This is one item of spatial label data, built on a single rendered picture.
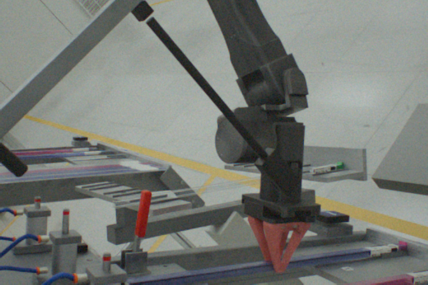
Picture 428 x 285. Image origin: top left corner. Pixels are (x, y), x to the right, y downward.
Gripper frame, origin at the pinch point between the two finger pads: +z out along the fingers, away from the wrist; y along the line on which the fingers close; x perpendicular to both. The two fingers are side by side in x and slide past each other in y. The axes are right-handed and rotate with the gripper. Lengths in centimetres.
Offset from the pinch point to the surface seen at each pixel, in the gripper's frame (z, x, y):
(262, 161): -16.9, -17.2, 19.6
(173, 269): 0.8, -13.2, -5.3
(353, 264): 0.9, 12.6, 1.9
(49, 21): -123, 143, -749
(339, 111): -20, 140, -140
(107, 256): -10.6, -32.6, 22.5
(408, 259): 0.9, 23.2, 3.0
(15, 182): 1, -19, -85
